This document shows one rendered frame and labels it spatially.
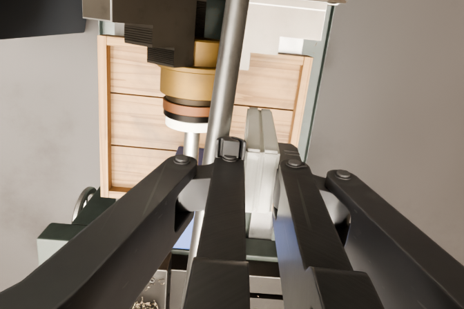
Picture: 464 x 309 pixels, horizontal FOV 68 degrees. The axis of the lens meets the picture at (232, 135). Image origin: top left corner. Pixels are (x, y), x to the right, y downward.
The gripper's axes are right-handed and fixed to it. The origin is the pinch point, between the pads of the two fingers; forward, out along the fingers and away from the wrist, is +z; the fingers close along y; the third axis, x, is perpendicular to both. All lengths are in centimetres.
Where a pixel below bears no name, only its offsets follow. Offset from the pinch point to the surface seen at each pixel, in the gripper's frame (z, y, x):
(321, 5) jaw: 22.1, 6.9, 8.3
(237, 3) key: 1.5, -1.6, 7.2
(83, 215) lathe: 47, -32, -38
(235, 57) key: 0.9, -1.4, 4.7
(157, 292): 29, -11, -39
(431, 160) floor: 135, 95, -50
